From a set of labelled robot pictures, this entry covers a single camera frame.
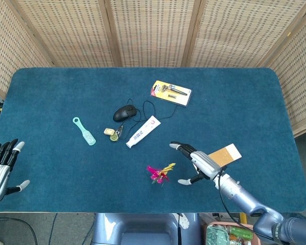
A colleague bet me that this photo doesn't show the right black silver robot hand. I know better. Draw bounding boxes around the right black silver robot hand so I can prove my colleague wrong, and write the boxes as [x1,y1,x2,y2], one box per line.
[169,141,222,186]

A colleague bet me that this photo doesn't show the pink feather shuttlecock toy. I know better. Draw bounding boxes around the pink feather shuttlecock toy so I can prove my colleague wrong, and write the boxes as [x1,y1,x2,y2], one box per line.
[146,163,177,187]

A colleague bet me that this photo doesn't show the white toothpaste tube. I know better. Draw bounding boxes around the white toothpaste tube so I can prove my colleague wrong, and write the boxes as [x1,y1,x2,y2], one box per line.
[125,115,162,149]

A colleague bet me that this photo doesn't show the orange and white card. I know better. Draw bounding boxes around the orange and white card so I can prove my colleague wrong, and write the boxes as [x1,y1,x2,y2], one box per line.
[208,143,243,168]

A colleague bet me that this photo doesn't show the white perforated plate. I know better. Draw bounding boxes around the white perforated plate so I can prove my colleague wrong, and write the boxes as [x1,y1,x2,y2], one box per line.
[180,213,191,231]

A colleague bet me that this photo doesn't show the green patterned packet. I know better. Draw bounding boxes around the green patterned packet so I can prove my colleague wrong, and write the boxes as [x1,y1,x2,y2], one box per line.
[207,225,231,245]

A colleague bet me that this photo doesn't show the green bottle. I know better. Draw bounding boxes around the green bottle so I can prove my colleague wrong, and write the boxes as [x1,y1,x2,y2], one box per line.
[228,226,253,240]

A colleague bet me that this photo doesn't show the razor in yellow blister pack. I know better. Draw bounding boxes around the razor in yellow blister pack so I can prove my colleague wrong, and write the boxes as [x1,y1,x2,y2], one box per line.
[150,80,192,107]

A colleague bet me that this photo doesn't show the pink plastic basket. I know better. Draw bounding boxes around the pink plastic basket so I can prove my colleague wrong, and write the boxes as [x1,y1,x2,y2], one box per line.
[206,221,261,245]

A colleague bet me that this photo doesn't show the blue-grey robot torso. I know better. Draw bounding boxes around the blue-grey robot torso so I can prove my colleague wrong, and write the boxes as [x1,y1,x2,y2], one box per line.
[91,212,202,245]

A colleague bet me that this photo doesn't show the black computer mouse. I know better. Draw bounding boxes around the black computer mouse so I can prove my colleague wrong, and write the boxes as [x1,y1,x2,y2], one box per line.
[113,105,138,123]

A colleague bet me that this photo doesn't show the teal plastic comb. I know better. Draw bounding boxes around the teal plastic comb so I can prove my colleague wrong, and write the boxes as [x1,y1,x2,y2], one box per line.
[72,116,97,146]

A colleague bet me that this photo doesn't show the blue felt table mat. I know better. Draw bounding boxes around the blue felt table mat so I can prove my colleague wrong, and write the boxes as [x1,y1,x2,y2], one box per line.
[0,67,306,214]

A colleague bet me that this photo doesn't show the woven bamboo screen panel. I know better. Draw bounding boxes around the woven bamboo screen panel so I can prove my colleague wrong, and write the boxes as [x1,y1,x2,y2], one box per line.
[185,0,306,68]
[259,6,306,138]
[11,0,121,68]
[0,0,52,99]
[104,0,202,68]

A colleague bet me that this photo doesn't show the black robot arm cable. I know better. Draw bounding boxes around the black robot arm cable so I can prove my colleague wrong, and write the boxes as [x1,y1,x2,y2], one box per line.
[217,168,273,242]

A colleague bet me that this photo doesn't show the thin black mouse cable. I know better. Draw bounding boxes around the thin black mouse cable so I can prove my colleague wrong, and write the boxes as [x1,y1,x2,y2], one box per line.
[117,98,180,141]

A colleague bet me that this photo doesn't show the blue floor cable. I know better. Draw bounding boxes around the blue floor cable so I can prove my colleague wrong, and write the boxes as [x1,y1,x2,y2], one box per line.
[47,213,59,245]

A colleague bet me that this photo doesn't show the green round keychain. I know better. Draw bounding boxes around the green round keychain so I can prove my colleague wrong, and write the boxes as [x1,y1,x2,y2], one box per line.
[109,124,124,142]

